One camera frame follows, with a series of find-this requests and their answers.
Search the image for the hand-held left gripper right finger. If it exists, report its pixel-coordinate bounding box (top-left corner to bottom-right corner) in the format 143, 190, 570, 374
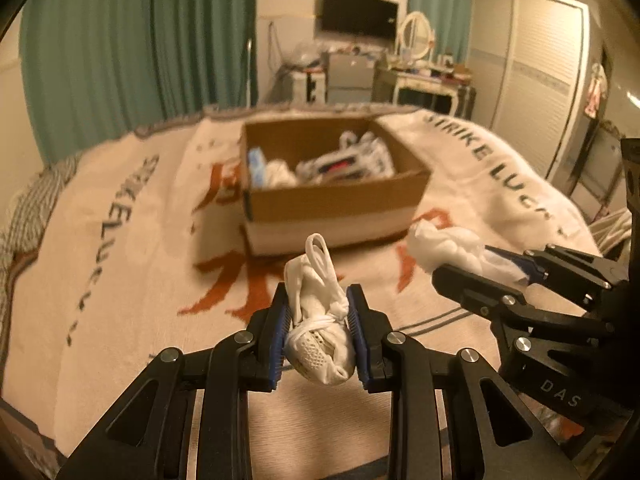
346, 284, 581, 480

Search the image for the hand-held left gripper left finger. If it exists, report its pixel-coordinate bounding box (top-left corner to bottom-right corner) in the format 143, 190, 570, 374
57, 282, 293, 480

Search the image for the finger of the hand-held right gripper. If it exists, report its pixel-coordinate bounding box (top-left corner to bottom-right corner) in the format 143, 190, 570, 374
486, 244, 629, 307
432, 265, 615, 337

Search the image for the white mesh sock bundle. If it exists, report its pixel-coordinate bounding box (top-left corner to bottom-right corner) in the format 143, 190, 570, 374
283, 233, 358, 387

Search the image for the white cloth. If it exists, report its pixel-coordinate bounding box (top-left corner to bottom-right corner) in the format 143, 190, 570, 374
406, 222, 528, 287

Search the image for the brown cardboard box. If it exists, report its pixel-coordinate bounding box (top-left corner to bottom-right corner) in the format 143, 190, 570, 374
239, 114, 433, 257

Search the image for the blue white plastic packet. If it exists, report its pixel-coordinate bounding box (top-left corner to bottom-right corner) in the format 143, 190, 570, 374
248, 148, 269, 189

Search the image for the floral tissue pack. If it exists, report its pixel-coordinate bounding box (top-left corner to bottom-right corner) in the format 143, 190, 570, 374
296, 132, 397, 184

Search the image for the cream printed blanket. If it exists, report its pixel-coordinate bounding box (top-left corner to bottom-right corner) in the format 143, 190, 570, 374
0, 104, 603, 463

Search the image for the white slatted wardrobe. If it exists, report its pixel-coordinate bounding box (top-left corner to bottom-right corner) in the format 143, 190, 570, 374
469, 0, 607, 183

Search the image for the hanging door ornament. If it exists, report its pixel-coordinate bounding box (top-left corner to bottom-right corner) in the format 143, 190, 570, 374
584, 62, 609, 120

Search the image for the white dressing table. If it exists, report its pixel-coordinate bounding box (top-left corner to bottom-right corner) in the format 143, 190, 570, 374
389, 62, 477, 117

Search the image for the white low cabinet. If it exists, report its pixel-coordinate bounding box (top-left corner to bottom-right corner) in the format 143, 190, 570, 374
294, 67, 329, 104

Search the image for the small silver fridge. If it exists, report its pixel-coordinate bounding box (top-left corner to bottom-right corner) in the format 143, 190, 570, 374
327, 52, 379, 104

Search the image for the white oval mirror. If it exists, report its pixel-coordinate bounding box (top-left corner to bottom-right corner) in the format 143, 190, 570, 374
399, 10, 436, 62

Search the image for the white mop pole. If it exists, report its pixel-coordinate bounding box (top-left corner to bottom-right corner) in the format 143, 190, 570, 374
244, 37, 254, 107

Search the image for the clear plastic bag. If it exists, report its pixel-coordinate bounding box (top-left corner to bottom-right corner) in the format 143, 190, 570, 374
289, 41, 327, 69

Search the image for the checkered bed sheet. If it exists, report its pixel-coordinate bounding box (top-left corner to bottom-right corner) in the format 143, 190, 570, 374
0, 157, 78, 283

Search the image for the black wall television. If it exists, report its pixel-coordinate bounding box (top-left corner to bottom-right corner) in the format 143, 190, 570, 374
320, 0, 400, 42

